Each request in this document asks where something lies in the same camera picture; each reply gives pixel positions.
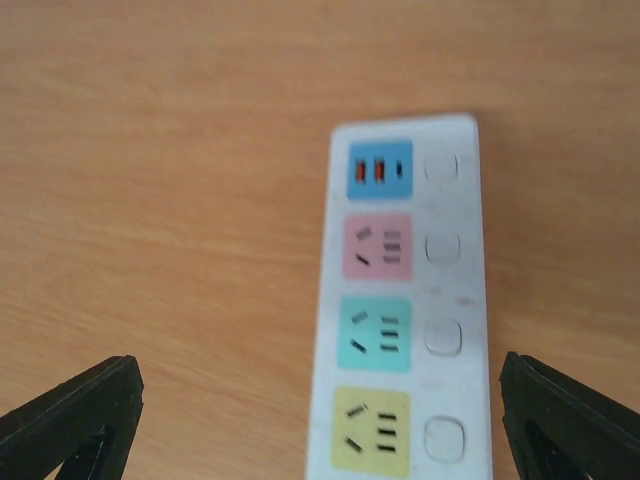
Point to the white power strip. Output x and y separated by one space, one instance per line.
401 387

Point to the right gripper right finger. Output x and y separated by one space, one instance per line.
559 428

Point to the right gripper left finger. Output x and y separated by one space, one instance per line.
84 428

